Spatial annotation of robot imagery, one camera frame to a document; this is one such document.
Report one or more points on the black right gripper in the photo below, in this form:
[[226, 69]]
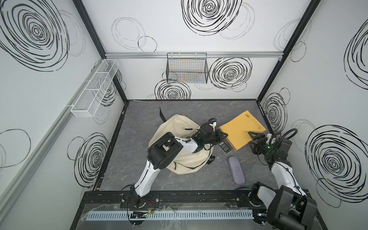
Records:
[[259, 143]]

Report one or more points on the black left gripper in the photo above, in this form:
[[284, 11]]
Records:
[[217, 134]]

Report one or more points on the yellow kraft notebook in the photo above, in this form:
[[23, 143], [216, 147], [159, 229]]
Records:
[[238, 128]]

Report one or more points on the cream canvas backpack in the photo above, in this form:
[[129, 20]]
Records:
[[177, 125]]

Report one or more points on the purple pencil case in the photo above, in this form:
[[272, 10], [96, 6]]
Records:
[[236, 170]]

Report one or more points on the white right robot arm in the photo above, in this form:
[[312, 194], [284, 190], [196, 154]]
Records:
[[288, 207]]

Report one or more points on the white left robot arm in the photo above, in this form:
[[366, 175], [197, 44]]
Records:
[[189, 153]]

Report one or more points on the small black calculator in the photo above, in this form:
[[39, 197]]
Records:
[[225, 147]]

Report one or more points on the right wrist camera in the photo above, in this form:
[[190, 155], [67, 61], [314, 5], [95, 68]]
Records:
[[271, 139]]

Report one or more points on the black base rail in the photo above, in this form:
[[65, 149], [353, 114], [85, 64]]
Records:
[[158, 199]]

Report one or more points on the black wire wall basket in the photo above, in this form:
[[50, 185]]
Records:
[[187, 68]]

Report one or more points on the white slotted cable duct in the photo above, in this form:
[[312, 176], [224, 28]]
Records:
[[209, 214]]

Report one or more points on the white mesh wall shelf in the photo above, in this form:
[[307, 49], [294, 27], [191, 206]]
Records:
[[95, 89]]

